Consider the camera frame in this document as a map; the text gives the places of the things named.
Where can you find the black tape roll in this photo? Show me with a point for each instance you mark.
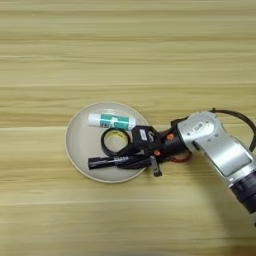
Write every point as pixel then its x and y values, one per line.
pixel 104 143

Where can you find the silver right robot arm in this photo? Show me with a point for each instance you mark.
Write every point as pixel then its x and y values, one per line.
pixel 220 146

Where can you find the black box white label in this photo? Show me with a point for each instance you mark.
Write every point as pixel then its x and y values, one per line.
pixel 144 135

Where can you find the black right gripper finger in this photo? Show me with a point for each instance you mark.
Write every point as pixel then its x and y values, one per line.
pixel 136 164
pixel 131 150

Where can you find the beige round plate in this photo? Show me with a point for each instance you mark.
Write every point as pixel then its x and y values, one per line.
pixel 80 146

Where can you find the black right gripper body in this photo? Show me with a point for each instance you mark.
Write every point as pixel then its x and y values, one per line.
pixel 170 143

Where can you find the black marker pen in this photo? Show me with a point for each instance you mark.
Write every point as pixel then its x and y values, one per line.
pixel 103 162

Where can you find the white green glue stick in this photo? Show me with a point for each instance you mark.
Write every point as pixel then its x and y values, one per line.
pixel 113 121

